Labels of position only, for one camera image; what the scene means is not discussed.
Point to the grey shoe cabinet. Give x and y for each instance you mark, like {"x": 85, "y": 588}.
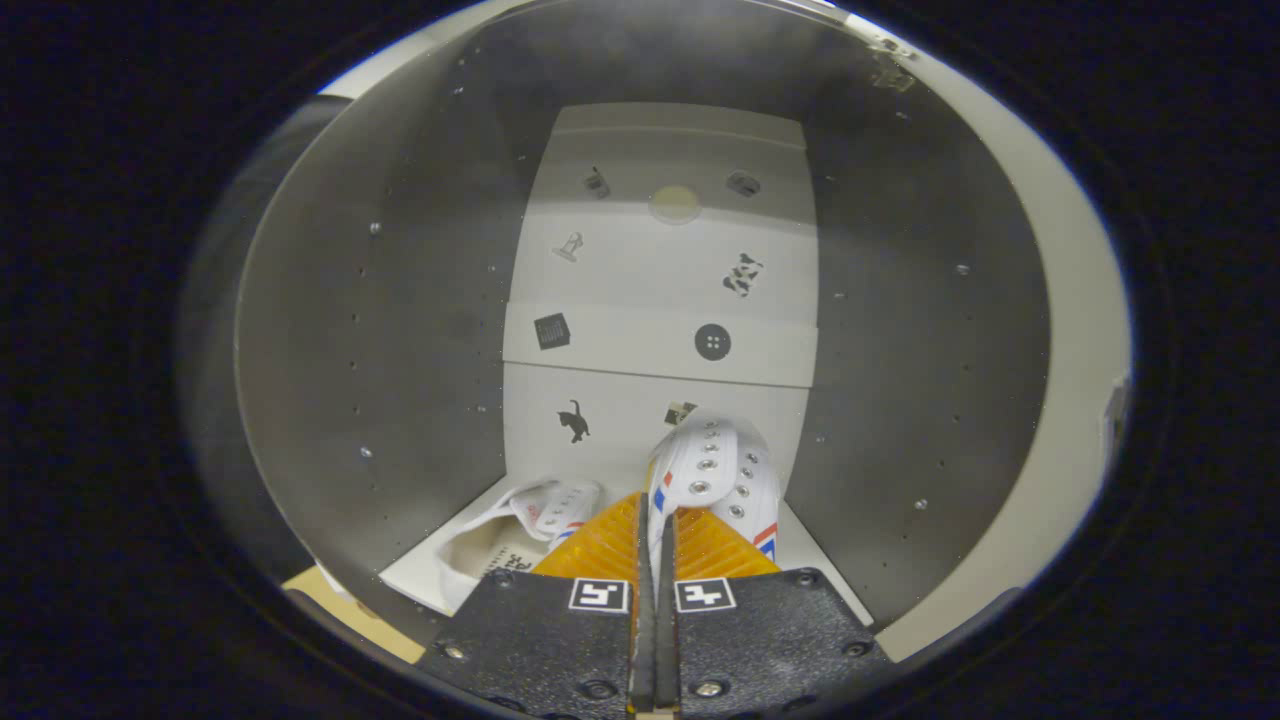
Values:
{"x": 400, "y": 350}

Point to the black backdrop cloth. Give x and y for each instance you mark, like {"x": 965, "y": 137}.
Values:
{"x": 215, "y": 350}

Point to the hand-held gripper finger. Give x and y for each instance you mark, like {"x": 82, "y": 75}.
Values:
{"x": 643, "y": 660}
{"x": 667, "y": 660}

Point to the white shoe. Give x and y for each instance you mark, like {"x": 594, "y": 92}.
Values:
{"x": 470, "y": 560}
{"x": 710, "y": 470}

